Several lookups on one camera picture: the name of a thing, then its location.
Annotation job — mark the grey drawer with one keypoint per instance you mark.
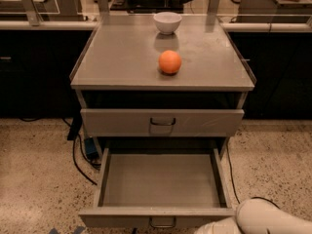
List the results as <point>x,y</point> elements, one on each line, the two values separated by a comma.
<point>161,122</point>
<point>178,188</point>

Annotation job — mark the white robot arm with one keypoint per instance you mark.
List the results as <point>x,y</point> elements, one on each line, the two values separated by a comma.
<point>258,216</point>

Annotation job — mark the grey metal drawer cabinet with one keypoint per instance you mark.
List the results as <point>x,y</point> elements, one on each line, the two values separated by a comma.
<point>120,70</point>

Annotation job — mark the grey top drawer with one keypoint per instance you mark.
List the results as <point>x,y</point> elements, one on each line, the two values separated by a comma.
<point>161,122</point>

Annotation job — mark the orange fruit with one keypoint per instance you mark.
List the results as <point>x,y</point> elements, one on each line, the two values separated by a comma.
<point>169,62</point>

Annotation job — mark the blue power adapter box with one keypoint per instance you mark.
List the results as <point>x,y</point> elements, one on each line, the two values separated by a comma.
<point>90,148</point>

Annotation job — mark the white ceramic bowl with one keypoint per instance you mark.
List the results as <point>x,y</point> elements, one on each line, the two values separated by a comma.
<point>167,22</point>

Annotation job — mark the metal bracket post right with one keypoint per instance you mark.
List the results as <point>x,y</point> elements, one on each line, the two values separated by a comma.
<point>213,6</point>

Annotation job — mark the metal bracket post left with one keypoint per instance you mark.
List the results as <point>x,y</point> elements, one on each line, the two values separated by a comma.
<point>31,12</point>

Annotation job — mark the white counter rail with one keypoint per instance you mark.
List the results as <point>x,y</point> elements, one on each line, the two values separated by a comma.
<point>91,25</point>

